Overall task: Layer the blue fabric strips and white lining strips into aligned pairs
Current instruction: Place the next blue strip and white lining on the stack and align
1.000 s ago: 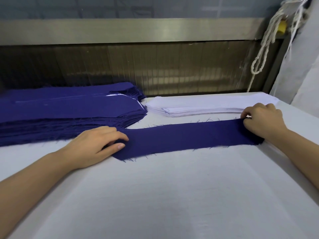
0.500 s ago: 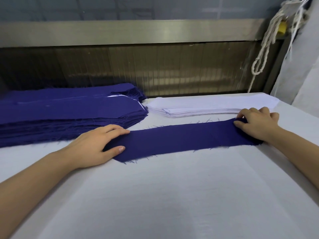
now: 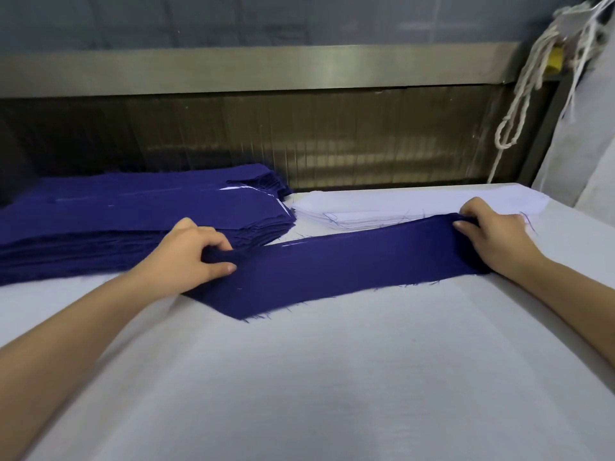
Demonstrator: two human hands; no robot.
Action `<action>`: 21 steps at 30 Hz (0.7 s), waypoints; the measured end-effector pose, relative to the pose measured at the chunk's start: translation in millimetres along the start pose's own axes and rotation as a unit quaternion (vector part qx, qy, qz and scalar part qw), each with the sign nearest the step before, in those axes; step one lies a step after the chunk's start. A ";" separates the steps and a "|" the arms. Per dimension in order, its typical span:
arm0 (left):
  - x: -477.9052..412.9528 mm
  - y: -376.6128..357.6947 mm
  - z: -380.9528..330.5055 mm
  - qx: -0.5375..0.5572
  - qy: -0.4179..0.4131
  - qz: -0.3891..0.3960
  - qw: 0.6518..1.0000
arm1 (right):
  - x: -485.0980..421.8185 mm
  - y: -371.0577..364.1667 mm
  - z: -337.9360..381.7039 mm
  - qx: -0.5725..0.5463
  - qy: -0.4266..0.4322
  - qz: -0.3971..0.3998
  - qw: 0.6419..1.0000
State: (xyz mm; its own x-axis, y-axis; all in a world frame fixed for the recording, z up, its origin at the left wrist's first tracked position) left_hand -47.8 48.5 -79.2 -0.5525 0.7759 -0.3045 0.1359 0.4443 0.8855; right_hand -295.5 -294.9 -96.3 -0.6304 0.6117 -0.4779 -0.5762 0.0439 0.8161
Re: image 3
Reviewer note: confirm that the navy blue fabric strip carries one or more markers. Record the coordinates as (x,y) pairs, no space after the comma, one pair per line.
(336,268)

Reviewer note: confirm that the stack of white fabric pieces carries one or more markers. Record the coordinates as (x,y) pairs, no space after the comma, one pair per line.
(365,208)

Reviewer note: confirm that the person's left thumb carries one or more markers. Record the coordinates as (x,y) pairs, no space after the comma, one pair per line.
(217,270)

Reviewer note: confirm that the yellow tag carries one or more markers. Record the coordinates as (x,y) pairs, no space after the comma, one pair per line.
(556,59)

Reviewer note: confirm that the white fabric sack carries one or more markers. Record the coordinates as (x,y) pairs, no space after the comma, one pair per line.
(584,139)

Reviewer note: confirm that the metal machine hood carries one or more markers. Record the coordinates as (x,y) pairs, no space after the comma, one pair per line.
(288,110)

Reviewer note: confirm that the white felt conveyor belt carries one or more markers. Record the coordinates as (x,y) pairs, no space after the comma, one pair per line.
(336,379)

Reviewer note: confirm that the stack of navy fabric pieces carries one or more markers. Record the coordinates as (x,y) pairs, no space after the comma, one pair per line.
(120,215)

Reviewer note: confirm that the person's right thumb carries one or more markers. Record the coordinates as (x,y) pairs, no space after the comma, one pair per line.
(465,231)

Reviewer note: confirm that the person's left hand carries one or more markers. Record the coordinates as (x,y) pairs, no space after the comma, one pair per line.
(175,256)

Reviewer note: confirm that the person's right hand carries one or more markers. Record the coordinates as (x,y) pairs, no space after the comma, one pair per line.
(502,240)

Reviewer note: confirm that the person's left forearm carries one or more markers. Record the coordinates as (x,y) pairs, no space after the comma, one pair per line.
(72,333)

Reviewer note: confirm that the person's right forearm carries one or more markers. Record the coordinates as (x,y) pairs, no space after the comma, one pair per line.
(567,302)

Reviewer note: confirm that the grey metal post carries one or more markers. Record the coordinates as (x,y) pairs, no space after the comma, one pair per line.
(543,134)

